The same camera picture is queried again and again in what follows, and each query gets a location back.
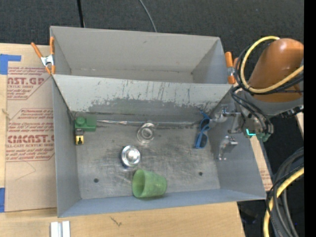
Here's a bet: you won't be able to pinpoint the grey metal bin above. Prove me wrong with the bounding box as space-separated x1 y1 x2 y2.
49 25 268 218

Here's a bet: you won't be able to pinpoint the green cup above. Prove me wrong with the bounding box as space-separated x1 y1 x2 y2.
131 169 168 199

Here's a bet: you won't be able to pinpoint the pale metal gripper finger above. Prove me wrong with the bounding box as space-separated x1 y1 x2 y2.
209 104 230 123
217 135 239 161

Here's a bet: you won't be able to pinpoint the brown cardboard board red print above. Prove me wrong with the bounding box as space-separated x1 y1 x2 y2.
0 42 58 212

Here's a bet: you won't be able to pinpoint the blue sunglasses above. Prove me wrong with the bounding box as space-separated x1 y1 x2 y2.
194 111 211 149

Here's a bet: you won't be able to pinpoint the green toy block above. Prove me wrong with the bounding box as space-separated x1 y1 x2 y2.
74 116 97 133

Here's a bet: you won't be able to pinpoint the clear glass cup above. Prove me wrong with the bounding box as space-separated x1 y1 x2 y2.
136 122 156 146

